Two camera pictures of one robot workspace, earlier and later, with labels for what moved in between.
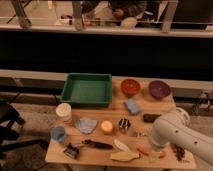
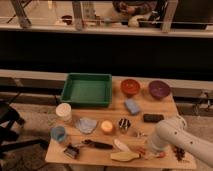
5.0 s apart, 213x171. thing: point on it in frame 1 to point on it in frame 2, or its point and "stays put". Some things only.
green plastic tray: [91, 90] stays put
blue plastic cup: [58, 133] stays put
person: [122, 13] to [153, 11]
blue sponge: [132, 106] stays put
